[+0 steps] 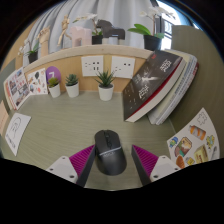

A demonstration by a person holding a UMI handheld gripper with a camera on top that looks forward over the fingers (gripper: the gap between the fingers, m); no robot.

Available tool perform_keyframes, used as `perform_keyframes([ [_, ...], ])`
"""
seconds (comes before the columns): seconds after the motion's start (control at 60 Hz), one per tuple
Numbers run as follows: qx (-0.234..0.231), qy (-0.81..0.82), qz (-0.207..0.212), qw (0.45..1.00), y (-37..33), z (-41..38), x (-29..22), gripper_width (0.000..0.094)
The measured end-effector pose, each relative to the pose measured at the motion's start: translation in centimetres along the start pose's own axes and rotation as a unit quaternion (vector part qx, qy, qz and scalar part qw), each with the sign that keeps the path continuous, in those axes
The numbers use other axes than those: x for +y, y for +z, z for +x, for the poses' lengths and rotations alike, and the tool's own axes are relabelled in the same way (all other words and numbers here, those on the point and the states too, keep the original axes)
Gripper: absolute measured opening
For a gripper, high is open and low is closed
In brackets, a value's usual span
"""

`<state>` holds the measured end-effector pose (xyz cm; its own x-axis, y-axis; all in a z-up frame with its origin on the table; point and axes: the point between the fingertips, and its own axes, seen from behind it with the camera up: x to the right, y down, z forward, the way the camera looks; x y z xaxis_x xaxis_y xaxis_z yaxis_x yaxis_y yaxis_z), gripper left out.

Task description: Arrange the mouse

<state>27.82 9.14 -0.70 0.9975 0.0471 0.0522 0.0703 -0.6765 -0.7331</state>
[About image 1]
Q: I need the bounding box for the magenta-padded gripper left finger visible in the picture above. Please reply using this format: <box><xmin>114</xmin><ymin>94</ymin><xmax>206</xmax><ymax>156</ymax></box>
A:
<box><xmin>45</xmin><ymin>144</ymin><xmax>97</xmax><ymax>188</ymax></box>

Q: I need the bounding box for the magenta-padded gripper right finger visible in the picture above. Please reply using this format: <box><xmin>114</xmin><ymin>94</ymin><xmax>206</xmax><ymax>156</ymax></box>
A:
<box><xmin>130</xmin><ymin>144</ymin><xmax>181</xmax><ymax>186</ymax></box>

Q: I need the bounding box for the black computer mouse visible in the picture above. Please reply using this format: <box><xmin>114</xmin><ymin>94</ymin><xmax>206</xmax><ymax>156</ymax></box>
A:
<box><xmin>94</xmin><ymin>129</ymin><xmax>128</xmax><ymax>177</ymax></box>

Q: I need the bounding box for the white mouse pad with drawing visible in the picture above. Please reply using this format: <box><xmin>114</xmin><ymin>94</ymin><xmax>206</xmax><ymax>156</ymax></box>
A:
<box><xmin>4</xmin><ymin>112</ymin><xmax>32</xmax><ymax>157</ymax></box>

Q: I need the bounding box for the colourful food sticker sheet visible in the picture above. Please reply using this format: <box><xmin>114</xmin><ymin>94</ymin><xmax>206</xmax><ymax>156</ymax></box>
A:
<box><xmin>166</xmin><ymin>107</ymin><xmax>221</xmax><ymax>169</ymax></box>

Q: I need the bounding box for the small succulent in white pot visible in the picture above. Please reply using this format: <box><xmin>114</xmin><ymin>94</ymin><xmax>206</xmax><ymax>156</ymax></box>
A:
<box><xmin>64</xmin><ymin>73</ymin><xmax>80</xmax><ymax>99</ymax></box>
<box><xmin>47</xmin><ymin>77</ymin><xmax>62</xmax><ymax>99</ymax></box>
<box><xmin>94</xmin><ymin>69</ymin><xmax>117</xmax><ymax>102</ymax></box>

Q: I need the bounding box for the black hardcover book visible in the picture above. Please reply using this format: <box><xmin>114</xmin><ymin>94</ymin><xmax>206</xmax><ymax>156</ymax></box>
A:
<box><xmin>121</xmin><ymin>49</ymin><xmax>185</xmax><ymax>123</ymax></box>

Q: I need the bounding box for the red-edged picture magazine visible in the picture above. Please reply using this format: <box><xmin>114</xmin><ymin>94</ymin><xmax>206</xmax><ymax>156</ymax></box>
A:
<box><xmin>3</xmin><ymin>67</ymin><xmax>32</xmax><ymax>111</ymax></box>

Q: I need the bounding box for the light wooden desk shelf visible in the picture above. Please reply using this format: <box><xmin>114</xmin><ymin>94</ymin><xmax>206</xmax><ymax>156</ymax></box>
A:
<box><xmin>23</xmin><ymin>44</ymin><xmax>154</xmax><ymax>73</ymax></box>

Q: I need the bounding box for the window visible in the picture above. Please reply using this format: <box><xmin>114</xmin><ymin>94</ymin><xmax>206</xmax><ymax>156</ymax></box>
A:
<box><xmin>156</xmin><ymin>0</ymin><xmax>188</xmax><ymax>51</ymax></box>

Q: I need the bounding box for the wooden artist mannequin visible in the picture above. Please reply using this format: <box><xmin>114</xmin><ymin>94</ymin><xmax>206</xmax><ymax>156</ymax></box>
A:
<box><xmin>56</xmin><ymin>14</ymin><xmax>72</xmax><ymax>48</ymax></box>

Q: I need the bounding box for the black wooden horse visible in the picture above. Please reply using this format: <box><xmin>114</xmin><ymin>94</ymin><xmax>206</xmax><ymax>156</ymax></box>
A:
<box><xmin>95</xmin><ymin>19</ymin><xmax>126</xmax><ymax>45</ymax></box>

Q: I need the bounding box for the grey pleated curtain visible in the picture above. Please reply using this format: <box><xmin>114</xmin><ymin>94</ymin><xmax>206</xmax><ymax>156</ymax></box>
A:
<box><xmin>24</xmin><ymin>0</ymin><xmax>158</xmax><ymax>58</ymax></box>

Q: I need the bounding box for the white wall socket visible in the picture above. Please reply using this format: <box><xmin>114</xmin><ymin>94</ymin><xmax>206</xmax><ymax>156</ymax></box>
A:
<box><xmin>81</xmin><ymin>55</ymin><xmax>104</xmax><ymax>78</ymax></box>
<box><xmin>110</xmin><ymin>55</ymin><xmax>136</xmax><ymax>80</ymax></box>

